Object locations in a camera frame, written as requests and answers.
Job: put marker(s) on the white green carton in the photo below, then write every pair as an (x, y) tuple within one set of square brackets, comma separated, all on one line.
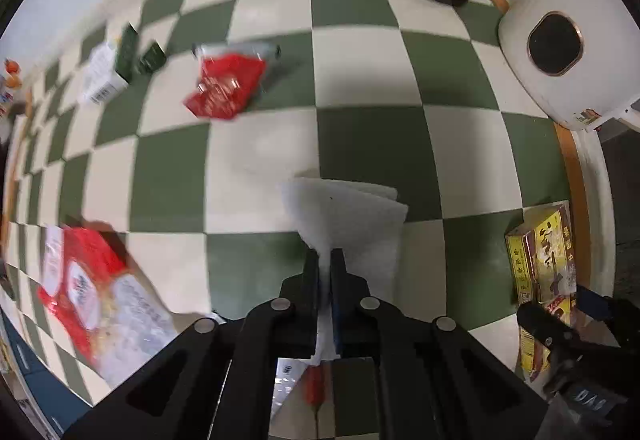
[(100, 75)]

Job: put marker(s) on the colourful wall stickers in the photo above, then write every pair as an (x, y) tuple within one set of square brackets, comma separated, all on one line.
[(11, 75)]

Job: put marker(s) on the white paper tissue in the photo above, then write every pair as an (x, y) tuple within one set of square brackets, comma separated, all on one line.
[(345, 215)]

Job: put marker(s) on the blue kitchen cabinet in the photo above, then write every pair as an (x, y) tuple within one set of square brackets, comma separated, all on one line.
[(30, 370)]

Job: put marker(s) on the yellow box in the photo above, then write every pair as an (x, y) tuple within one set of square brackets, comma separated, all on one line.
[(545, 250)]

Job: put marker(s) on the small dark green box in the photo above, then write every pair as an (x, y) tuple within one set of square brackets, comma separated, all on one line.
[(151, 59)]

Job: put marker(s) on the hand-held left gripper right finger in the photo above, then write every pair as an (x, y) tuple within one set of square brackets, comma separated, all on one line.
[(339, 280)]

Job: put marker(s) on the red snack wrapper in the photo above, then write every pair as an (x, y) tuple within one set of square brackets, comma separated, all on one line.
[(225, 85)]

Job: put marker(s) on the green white checkered tablecloth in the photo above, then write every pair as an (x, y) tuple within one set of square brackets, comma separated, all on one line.
[(365, 70)]

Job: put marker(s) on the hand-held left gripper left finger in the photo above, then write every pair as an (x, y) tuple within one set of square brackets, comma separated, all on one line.
[(311, 280)]

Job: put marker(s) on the red white plastic package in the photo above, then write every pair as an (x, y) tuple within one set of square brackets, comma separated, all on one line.
[(85, 280)]

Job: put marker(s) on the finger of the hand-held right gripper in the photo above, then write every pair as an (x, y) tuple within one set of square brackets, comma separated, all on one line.
[(592, 302), (545, 325)]

